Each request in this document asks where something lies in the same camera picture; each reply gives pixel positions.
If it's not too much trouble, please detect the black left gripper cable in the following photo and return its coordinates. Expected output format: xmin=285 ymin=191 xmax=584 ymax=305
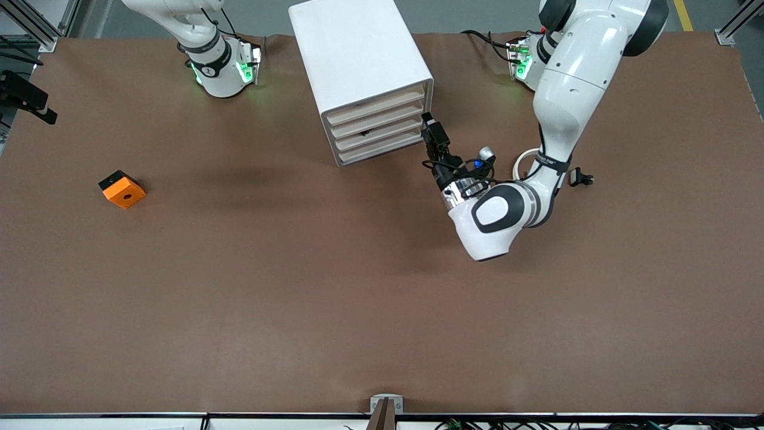
xmin=423 ymin=156 xmax=499 ymax=193

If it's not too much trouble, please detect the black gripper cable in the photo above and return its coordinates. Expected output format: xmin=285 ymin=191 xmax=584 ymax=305
xmin=423 ymin=156 xmax=499 ymax=193
xmin=0 ymin=51 xmax=45 ymax=67

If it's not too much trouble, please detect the orange box with hole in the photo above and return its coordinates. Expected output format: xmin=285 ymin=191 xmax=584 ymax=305
xmin=98 ymin=170 xmax=147 ymax=210

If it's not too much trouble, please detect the brown wooden bar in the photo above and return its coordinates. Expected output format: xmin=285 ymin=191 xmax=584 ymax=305
xmin=368 ymin=399 xmax=396 ymax=430

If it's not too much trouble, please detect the black arm base cable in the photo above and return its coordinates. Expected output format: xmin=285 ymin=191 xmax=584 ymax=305
xmin=461 ymin=29 xmax=520 ymax=63

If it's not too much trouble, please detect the white half-ring pipe clamp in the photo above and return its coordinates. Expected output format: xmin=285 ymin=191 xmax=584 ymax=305
xmin=513 ymin=148 xmax=541 ymax=181

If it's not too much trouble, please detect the grey metal bracket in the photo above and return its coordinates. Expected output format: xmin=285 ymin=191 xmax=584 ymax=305
xmin=370 ymin=394 xmax=405 ymax=415

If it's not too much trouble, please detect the aluminium frame post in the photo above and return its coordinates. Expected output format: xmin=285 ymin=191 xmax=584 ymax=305
xmin=0 ymin=0 xmax=82 ymax=53
xmin=715 ymin=0 xmax=764 ymax=47

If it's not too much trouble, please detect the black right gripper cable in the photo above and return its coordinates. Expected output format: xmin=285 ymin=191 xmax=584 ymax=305
xmin=0 ymin=51 xmax=45 ymax=67

